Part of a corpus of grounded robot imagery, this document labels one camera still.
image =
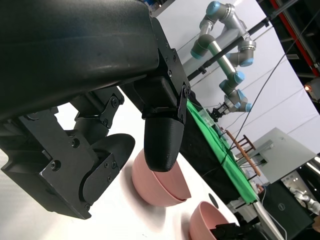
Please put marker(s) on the small black industrial gripper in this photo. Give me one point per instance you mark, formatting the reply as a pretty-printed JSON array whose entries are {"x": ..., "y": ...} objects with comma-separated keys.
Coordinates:
[{"x": 218, "y": 112}]

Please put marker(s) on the black round table grommet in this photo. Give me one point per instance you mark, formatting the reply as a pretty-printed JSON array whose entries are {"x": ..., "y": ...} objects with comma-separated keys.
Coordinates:
[{"x": 213, "y": 200}]

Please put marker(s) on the grey blue-jointed industrial arm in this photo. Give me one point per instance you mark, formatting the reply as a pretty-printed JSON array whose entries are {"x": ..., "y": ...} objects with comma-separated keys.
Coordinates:
[{"x": 225, "y": 62}]

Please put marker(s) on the grey metal cabinet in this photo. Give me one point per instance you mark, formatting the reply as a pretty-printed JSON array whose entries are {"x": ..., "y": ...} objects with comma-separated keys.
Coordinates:
[{"x": 287, "y": 155}]

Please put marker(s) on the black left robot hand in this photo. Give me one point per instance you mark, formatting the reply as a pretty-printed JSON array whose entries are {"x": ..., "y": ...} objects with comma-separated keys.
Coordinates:
[{"x": 75, "y": 50}]

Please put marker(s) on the green table cloth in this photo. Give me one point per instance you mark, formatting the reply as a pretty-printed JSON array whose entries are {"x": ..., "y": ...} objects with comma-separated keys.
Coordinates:
[{"x": 225, "y": 160}]

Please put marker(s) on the black metal pole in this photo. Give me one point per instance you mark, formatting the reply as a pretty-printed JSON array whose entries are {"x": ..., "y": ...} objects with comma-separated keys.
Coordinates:
[{"x": 225, "y": 51}]

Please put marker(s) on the black table drape cloth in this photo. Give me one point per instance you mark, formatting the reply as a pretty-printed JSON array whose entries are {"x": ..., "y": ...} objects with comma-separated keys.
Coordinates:
[{"x": 200, "y": 155}]

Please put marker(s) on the red steel beam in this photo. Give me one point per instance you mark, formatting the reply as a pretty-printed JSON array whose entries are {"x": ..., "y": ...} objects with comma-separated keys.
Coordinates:
[{"x": 297, "y": 37}]

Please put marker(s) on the black computer monitor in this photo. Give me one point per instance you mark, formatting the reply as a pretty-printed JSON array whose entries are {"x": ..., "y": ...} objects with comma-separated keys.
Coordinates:
[{"x": 285, "y": 207}]

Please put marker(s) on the brown wooden chair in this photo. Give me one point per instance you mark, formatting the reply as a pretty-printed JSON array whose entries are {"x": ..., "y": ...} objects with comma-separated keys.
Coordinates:
[{"x": 246, "y": 152}]

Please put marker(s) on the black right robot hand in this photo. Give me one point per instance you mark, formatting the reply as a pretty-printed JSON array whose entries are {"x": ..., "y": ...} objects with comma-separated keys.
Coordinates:
[{"x": 232, "y": 232}]

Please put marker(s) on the pink plastic bowl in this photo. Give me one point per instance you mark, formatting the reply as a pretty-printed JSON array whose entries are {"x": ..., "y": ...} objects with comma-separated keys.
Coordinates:
[
  {"x": 175, "y": 183},
  {"x": 145, "y": 186},
  {"x": 200, "y": 221}
]

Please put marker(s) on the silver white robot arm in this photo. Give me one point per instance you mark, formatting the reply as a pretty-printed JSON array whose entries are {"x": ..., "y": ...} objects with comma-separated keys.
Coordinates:
[{"x": 305, "y": 198}]

